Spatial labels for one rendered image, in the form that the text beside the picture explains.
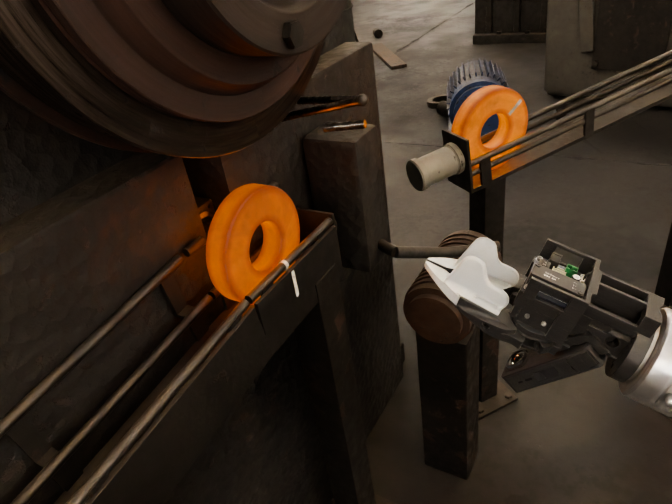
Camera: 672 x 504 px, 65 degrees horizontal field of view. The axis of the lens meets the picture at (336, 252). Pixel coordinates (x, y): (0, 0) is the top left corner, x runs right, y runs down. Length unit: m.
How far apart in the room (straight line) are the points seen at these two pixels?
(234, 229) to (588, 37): 2.78
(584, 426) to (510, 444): 0.18
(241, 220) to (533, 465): 0.93
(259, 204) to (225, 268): 0.09
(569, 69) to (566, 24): 0.23
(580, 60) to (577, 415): 2.25
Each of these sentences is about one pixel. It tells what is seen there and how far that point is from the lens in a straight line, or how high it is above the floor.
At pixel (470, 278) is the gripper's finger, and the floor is 0.76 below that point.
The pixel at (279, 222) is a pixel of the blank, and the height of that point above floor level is 0.75.
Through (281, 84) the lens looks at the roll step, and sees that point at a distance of 0.61.
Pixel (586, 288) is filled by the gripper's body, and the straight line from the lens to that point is 0.53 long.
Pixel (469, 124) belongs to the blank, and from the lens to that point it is 0.99.
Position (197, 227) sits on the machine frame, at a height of 0.77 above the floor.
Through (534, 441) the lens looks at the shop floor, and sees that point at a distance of 1.38.
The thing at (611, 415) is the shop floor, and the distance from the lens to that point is 1.46.
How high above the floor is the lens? 1.08
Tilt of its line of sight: 33 degrees down
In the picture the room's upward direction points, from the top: 9 degrees counter-clockwise
